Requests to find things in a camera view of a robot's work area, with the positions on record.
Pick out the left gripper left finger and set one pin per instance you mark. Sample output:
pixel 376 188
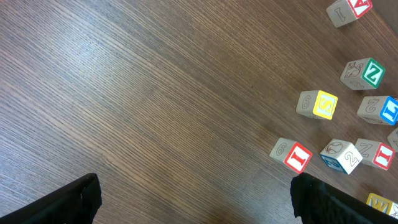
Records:
pixel 76 202

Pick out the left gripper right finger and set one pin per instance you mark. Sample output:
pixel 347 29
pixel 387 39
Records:
pixel 317 202

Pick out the red H letter block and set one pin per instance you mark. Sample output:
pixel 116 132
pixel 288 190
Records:
pixel 292 154

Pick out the block with blue number side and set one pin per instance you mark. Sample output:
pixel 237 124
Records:
pixel 341 155

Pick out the plain picture wooden block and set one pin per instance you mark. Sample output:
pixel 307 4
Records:
pixel 382 204

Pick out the red letter block centre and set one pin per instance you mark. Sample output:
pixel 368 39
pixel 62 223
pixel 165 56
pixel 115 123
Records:
pixel 375 154

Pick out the yellow top block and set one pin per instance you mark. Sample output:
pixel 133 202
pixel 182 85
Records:
pixel 317 104

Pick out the plain picture block top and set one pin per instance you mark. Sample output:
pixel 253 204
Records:
pixel 393 139

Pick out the blue L letter block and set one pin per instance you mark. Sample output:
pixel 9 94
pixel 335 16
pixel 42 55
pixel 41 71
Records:
pixel 378 110

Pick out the green Z letter block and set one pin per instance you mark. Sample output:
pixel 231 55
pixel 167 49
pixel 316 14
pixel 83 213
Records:
pixel 363 74

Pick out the red Y letter block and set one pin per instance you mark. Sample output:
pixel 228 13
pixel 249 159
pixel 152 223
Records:
pixel 343 12

